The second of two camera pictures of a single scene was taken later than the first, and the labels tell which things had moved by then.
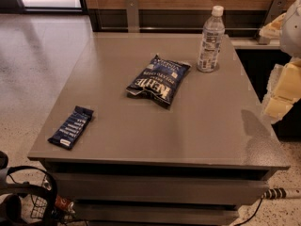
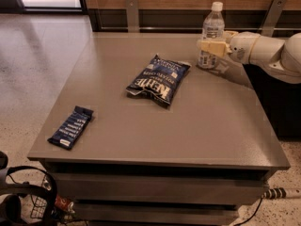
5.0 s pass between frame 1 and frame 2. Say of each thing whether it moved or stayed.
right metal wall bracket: stayed
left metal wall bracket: stayed
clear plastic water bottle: stayed
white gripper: moved
